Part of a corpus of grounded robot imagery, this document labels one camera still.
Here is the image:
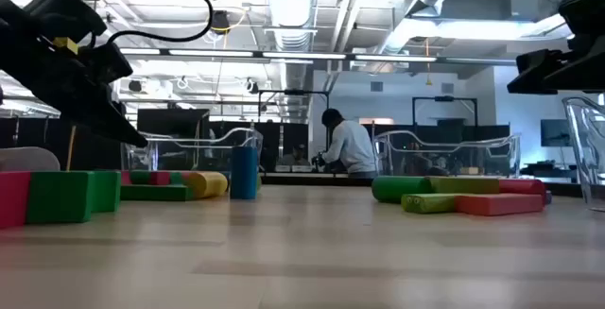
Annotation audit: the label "small yellow tag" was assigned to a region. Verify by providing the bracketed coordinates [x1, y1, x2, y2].
[51, 36, 80, 56]

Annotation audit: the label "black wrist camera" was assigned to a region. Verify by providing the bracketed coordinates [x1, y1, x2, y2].
[78, 41, 135, 85]
[507, 47, 566, 96]

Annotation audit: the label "long red-orange wooden block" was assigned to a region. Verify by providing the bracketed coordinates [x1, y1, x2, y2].
[455, 192, 545, 217]

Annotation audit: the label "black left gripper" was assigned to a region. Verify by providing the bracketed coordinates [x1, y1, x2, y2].
[0, 47, 149, 149]

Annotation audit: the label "black metal gantry frame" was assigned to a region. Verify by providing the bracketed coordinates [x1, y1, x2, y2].
[411, 94, 479, 129]

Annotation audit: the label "green wooden cylinder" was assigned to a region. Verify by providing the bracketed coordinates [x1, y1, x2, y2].
[371, 176, 434, 204]

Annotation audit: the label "black overhead camera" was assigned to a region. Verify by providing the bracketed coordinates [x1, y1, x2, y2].
[209, 9, 232, 35]

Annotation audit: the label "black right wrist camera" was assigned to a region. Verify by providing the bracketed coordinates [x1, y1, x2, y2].
[507, 47, 566, 96]

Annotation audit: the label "yellow wooden cylinder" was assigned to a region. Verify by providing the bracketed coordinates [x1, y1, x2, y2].
[185, 171, 230, 200]

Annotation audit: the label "long yellow cable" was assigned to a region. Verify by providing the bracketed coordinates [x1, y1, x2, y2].
[65, 124, 78, 172]

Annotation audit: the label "green arch block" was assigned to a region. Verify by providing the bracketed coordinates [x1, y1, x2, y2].
[26, 169, 122, 225]

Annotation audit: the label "long ceiling light strip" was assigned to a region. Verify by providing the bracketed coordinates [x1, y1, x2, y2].
[117, 47, 605, 68]

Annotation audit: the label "yellow hanging cord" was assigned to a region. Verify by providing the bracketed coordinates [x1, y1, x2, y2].
[423, 37, 433, 87]

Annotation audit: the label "long lime green block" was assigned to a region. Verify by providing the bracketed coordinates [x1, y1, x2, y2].
[401, 192, 460, 215]

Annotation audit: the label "seated person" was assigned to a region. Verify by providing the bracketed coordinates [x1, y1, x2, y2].
[278, 143, 309, 167]

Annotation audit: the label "standing person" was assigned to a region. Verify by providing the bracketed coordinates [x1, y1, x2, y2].
[311, 108, 379, 180]

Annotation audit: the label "dark wall screen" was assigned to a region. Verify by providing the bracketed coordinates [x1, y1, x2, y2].
[540, 118, 572, 148]

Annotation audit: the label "natural wood block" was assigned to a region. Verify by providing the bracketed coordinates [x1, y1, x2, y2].
[0, 146, 61, 174]

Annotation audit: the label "black partition panels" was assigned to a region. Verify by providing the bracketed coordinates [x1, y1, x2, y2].
[0, 117, 511, 174]

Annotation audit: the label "clear plastic bin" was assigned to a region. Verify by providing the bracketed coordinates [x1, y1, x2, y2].
[372, 129, 522, 179]
[119, 127, 265, 180]
[561, 95, 605, 214]

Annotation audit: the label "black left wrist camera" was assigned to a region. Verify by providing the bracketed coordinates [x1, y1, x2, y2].
[78, 41, 135, 85]

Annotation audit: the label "black left camera cable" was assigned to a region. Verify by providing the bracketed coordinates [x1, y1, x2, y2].
[78, 0, 215, 45]

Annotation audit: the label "lime green wooden block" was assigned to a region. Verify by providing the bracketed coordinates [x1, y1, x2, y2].
[427, 176, 501, 196]

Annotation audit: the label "blue wooden cylinder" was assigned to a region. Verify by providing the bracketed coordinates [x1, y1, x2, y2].
[229, 146, 260, 201]

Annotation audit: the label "long red wooden block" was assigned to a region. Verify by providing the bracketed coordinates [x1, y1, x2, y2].
[0, 171, 32, 231]

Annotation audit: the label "long green wooden block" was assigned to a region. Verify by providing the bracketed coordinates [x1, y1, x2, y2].
[119, 183, 196, 202]

